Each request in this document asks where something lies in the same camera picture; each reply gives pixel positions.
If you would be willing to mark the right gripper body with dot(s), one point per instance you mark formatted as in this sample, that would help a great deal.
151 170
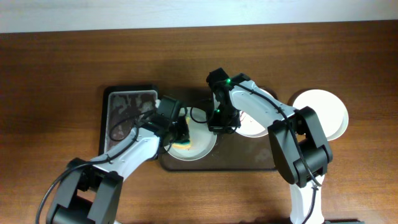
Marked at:
222 125

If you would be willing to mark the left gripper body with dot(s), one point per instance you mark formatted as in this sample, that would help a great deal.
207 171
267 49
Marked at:
181 132

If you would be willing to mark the green and yellow sponge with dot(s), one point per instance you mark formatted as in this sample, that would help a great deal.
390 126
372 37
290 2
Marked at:
182 140

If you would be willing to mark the pinkish white plate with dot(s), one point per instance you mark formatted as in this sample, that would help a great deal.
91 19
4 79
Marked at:
250 127

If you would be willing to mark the pale green plate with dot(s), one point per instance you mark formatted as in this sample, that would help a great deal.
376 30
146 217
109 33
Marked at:
201 142

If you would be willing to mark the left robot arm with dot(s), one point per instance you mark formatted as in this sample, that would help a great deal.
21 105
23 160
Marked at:
89 191

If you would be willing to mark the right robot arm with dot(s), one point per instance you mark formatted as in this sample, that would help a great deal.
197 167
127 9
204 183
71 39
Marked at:
300 149

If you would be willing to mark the large brown serving tray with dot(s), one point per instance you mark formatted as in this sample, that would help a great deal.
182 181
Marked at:
232 152

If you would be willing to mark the small black sponge tray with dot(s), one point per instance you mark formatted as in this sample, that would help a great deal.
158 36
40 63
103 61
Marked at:
121 102

